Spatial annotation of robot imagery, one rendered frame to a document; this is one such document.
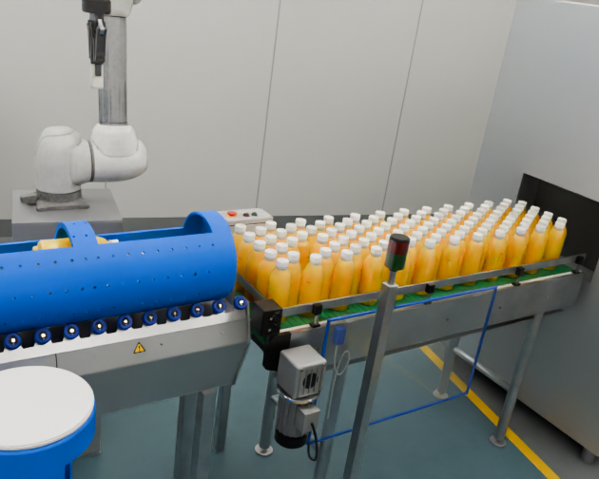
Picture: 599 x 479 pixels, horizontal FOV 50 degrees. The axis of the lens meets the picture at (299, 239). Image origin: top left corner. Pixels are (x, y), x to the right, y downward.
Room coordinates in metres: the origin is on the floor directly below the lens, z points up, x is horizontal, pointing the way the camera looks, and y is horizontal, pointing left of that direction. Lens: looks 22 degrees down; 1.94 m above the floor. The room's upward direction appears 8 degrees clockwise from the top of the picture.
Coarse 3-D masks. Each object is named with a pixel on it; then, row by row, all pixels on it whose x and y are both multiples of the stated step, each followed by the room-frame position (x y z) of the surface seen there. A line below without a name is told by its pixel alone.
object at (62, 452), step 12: (72, 432) 1.06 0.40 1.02; (84, 432) 1.08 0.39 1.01; (48, 444) 1.02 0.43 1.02; (60, 444) 1.03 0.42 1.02; (72, 444) 1.05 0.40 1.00; (84, 444) 1.08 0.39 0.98; (0, 456) 0.98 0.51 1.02; (12, 456) 0.98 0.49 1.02; (24, 456) 0.99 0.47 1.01; (36, 456) 1.00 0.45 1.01; (48, 456) 1.01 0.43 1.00; (60, 456) 1.03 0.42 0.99; (72, 456) 1.05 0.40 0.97; (0, 468) 0.98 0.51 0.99; (12, 468) 0.98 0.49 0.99; (24, 468) 0.99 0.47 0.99; (36, 468) 1.00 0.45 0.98; (48, 468) 1.01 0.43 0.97; (60, 468) 1.03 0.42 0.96
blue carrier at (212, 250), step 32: (64, 224) 1.63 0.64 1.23; (192, 224) 1.97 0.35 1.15; (224, 224) 1.83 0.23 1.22; (0, 256) 1.45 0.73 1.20; (32, 256) 1.48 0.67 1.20; (64, 256) 1.52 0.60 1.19; (96, 256) 1.56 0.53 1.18; (128, 256) 1.61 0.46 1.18; (160, 256) 1.66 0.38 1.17; (192, 256) 1.71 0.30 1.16; (224, 256) 1.76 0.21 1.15; (0, 288) 1.40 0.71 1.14; (32, 288) 1.44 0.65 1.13; (64, 288) 1.48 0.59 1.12; (96, 288) 1.53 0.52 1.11; (128, 288) 1.58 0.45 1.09; (160, 288) 1.64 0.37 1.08; (192, 288) 1.70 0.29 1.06; (224, 288) 1.76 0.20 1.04; (0, 320) 1.40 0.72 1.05; (32, 320) 1.45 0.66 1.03; (64, 320) 1.51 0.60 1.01
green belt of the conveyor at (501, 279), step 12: (504, 276) 2.52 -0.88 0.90; (528, 276) 2.56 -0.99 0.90; (540, 276) 2.58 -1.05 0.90; (456, 288) 2.33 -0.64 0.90; (468, 288) 2.34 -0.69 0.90; (480, 288) 2.36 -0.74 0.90; (396, 300) 2.14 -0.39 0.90; (408, 300) 2.15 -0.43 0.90; (324, 312) 1.97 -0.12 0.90; (336, 312) 1.98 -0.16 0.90; (348, 312) 2.00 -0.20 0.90; (360, 312) 2.01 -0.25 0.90; (288, 324) 1.85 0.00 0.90; (300, 324) 1.86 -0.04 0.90
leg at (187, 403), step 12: (180, 396) 1.93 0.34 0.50; (192, 396) 1.92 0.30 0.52; (180, 408) 1.93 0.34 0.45; (192, 408) 1.92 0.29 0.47; (180, 420) 1.92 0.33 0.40; (192, 420) 1.92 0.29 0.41; (180, 432) 1.92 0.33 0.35; (192, 432) 1.93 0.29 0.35; (180, 444) 1.91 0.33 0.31; (192, 444) 1.93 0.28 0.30; (180, 456) 1.90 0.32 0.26; (180, 468) 1.90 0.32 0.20
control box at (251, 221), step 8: (256, 208) 2.35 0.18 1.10; (224, 216) 2.22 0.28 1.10; (232, 216) 2.23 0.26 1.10; (240, 216) 2.25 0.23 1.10; (248, 216) 2.25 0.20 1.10; (256, 216) 2.27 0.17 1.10; (264, 216) 2.28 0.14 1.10; (232, 224) 2.19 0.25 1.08; (248, 224) 2.23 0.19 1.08; (256, 224) 2.25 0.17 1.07; (264, 224) 2.27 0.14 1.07; (232, 232) 2.19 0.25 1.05
